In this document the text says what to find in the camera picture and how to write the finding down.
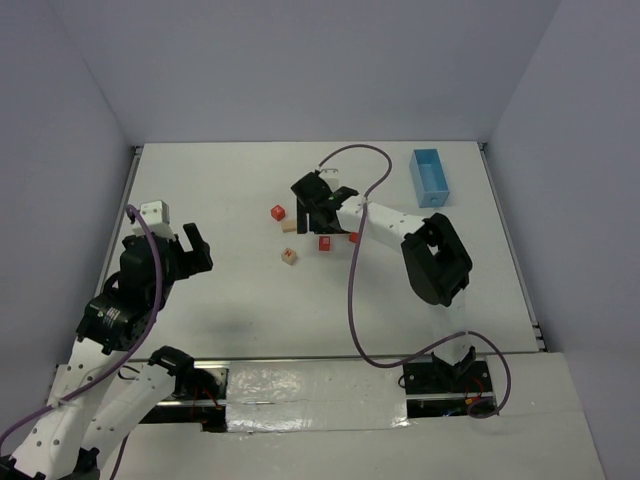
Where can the natural wood cube red N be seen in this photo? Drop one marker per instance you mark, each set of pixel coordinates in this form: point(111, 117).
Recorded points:
point(289, 256)

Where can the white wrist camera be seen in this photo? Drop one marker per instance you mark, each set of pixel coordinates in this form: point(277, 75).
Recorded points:
point(331, 177)
point(156, 217)

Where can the red cube white letter N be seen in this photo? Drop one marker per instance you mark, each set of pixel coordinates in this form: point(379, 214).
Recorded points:
point(278, 213)

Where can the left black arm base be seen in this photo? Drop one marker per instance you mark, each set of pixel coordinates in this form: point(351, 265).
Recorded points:
point(197, 397)

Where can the aluminium table edge rail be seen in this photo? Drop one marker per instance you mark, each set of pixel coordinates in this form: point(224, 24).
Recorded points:
point(539, 336)

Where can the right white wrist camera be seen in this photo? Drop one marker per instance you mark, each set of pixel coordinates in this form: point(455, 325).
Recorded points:
point(331, 177)

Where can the long natural wood block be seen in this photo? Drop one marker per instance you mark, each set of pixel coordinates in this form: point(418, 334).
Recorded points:
point(288, 226)

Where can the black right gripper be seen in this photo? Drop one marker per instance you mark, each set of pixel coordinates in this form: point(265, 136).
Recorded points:
point(314, 212)

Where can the light blue plastic box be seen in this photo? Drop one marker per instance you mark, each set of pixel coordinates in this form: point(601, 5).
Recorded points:
point(429, 180)

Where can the red cube white pattern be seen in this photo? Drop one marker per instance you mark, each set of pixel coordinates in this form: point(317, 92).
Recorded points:
point(324, 243)

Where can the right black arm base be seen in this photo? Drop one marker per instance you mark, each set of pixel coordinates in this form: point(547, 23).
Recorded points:
point(436, 389)

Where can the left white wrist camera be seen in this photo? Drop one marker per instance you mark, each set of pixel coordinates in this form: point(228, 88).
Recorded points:
point(156, 217)

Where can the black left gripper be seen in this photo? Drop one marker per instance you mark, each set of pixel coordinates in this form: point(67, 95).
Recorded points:
point(181, 260)

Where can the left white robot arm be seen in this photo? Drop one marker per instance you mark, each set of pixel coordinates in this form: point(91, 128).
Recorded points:
point(76, 433)

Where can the silver tape strip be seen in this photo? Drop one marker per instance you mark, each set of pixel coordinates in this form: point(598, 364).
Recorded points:
point(323, 396)

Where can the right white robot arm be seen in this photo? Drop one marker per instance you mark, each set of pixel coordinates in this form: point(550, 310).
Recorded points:
point(437, 264)

